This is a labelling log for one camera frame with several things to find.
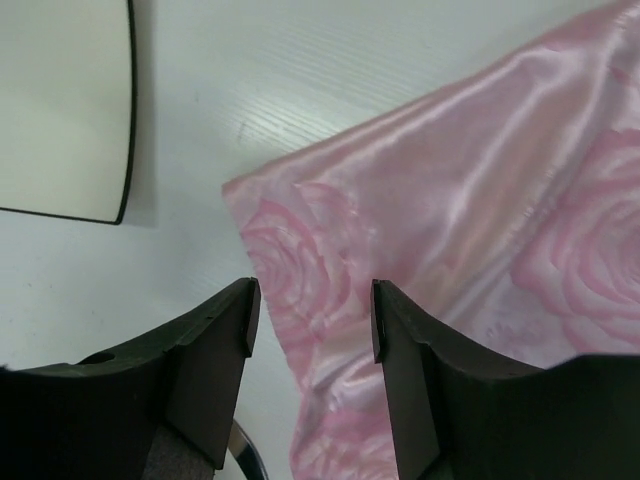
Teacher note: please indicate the silver table knife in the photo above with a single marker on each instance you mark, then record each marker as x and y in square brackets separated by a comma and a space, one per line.
[246, 454]

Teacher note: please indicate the white square plate, black rim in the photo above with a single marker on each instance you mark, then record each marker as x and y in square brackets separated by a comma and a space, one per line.
[68, 108]

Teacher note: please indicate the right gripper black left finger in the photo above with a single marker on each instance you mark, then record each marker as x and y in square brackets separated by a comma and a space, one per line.
[159, 406]

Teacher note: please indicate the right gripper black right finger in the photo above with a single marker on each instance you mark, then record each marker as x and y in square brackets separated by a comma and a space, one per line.
[457, 403]

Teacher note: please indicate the pink rose satin cloth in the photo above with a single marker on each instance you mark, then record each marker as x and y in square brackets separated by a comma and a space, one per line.
[506, 205]

